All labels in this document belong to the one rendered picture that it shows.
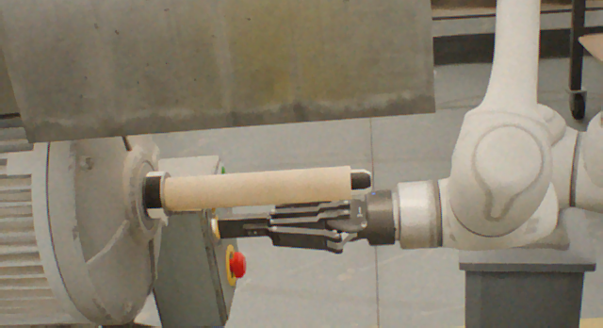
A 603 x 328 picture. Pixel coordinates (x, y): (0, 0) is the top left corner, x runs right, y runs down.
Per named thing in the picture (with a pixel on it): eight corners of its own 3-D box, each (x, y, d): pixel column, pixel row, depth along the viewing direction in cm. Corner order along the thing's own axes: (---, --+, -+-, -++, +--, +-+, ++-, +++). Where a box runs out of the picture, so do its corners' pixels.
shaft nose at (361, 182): (350, 165, 73) (351, 186, 74) (350, 179, 71) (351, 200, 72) (370, 164, 73) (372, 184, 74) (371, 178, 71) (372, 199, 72)
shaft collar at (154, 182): (149, 163, 75) (159, 200, 78) (139, 189, 72) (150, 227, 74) (168, 162, 75) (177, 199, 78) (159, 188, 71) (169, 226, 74)
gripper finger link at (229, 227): (270, 233, 103) (270, 236, 102) (220, 236, 103) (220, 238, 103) (268, 214, 101) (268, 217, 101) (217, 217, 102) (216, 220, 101)
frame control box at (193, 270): (70, 385, 107) (19, 239, 95) (109, 297, 126) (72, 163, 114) (232, 384, 104) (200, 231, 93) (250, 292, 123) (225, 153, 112)
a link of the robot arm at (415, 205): (435, 224, 106) (393, 227, 106) (433, 167, 101) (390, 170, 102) (441, 261, 97) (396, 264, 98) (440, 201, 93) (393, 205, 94)
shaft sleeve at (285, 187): (169, 172, 75) (174, 197, 77) (162, 190, 72) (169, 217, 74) (350, 159, 73) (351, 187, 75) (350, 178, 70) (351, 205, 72)
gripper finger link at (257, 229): (282, 231, 102) (280, 243, 99) (245, 233, 102) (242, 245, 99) (281, 221, 101) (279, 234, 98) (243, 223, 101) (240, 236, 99)
